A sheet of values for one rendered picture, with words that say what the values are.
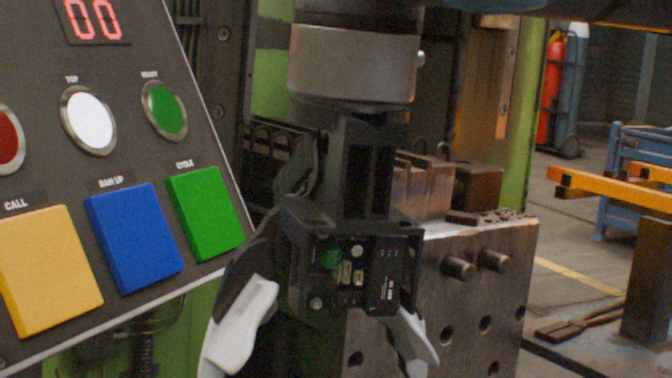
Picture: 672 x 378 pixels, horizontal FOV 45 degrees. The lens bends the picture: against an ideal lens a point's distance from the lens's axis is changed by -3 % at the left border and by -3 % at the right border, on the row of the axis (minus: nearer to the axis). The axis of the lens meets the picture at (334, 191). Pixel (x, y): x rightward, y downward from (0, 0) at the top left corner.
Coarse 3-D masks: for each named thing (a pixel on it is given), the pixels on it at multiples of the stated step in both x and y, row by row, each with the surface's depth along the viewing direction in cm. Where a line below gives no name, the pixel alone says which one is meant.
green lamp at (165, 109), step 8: (152, 88) 71; (160, 88) 72; (152, 96) 70; (160, 96) 71; (168, 96) 72; (152, 104) 70; (160, 104) 71; (168, 104) 72; (176, 104) 73; (152, 112) 69; (160, 112) 70; (168, 112) 71; (176, 112) 72; (160, 120) 70; (168, 120) 71; (176, 120) 72; (168, 128) 71; (176, 128) 72
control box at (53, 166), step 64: (0, 0) 58; (64, 0) 64; (128, 0) 72; (0, 64) 56; (64, 64) 62; (128, 64) 69; (64, 128) 60; (128, 128) 66; (192, 128) 74; (0, 192) 53; (64, 192) 58; (192, 256) 68; (0, 320) 49; (128, 320) 59
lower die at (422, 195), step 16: (272, 128) 131; (288, 128) 129; (256, 144) 125; (256, 160) 119; (272, 160) 116; (400, 160) 111; (432, 160) 114; (256, 176) 119; (272, 176) 116; (400, 176) 110; (416, 176) 112; (432, 176) 114; (448, 176) 117; (400, 192) 111; (416, 192) 113; (432, 192) 115; (448, 192) 117; (400, 208) 111; (416, 208) 114; (432, 208) 116; (448, 208) 118
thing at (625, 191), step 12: (552, 168) 137; (564, 168) 136; (576, 180) 133; (588, 180) 131; (600, 180) 129; (612, 180) 130; (600, 192) 129; (612, 192) 128; (624, 192) 126; (636, 192) 124; (648, 192) 123; (660, 192) 123; (648, 204) 123; (660, 204) 121
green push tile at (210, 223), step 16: (176, 176) 69; (192, 176) 70; (208, 176) 73; (176, 192) 68; (192, 192) 70; (208, 192) 72; (224, 192) 74; (176, 208) 68; (192, 208) 69; (208, 208) 71; (224, 208) 73; (192, 224) 68; (208, 224) 70; (224, 224) 72; (240, 224) 74; (192, 240) 68; (208, 240) 69; (224, 240) 71; (240, 240) 73; (208, 256) 69
